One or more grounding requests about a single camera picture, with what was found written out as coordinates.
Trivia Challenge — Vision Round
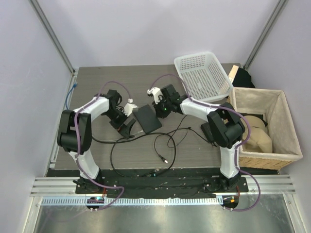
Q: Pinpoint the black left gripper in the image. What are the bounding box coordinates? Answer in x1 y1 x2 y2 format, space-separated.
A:
104 109 136 139

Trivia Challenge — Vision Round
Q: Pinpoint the black network switch box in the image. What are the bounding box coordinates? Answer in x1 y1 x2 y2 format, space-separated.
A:
134 104 162 134

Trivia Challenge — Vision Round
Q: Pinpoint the black ethernet cable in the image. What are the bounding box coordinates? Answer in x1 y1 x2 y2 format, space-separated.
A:
110 135 161 177

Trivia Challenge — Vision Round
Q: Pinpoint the black cable with green-banded plug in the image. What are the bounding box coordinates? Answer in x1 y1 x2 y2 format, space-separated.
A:
92 126 212 177

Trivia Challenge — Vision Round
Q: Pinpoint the blue ethernet cable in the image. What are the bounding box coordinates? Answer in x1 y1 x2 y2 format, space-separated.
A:
65 83 78 109

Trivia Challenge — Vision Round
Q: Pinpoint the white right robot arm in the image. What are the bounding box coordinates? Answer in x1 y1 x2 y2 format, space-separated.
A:
147 84 245 192

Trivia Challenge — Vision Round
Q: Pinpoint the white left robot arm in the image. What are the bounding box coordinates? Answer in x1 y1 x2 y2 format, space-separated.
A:
57 90 138 194

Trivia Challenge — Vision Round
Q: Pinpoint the black power adapter brick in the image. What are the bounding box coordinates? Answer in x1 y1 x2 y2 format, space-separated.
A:
200 122 215 144

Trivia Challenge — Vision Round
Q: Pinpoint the white plastic mesh basket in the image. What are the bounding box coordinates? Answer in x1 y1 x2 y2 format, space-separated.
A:
174 51 233 102

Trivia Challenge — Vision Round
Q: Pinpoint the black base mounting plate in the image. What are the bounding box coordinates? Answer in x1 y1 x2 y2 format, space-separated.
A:
74 169 248 195

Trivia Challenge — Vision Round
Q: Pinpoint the brown cardboard piece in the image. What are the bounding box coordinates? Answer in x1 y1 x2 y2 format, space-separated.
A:
228 65 240 83

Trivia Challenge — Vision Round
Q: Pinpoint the black fabric bag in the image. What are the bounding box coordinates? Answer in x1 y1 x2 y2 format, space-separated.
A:
233 68 255 88

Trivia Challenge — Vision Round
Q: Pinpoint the beige cloth bundle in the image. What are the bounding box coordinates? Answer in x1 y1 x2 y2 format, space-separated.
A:
242 115 273 153

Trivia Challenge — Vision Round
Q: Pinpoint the wicker basket with cloth liner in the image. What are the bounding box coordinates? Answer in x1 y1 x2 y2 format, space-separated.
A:
228 87 303 170

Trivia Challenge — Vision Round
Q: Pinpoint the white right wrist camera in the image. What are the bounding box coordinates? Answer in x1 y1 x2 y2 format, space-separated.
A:
147 87 164 104

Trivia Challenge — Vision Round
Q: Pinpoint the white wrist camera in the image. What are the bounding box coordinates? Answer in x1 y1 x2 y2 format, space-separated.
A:
123 99 138 117
147 87 164 104

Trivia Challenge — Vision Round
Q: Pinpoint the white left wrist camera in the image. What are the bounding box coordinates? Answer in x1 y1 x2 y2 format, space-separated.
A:
123 99 138 117

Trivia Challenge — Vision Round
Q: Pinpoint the black mains power cord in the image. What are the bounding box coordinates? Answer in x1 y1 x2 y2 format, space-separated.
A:
154 133 177 163

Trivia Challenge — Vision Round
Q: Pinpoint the thin black adapter cord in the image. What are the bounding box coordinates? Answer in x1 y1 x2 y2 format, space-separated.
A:
167 114 217 148

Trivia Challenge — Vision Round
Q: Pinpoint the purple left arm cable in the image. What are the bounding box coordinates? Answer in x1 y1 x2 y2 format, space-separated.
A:
48 81 133 223

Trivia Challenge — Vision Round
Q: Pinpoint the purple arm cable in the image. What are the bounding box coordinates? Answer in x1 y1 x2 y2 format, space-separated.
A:
150 74 262 212
48 81 133 223

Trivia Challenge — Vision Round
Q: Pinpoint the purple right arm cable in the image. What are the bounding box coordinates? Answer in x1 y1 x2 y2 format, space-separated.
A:
150 74 262 212

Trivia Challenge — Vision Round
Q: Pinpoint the aluminium extrusion rail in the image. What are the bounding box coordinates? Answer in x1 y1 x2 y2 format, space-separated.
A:
31 175 295 198

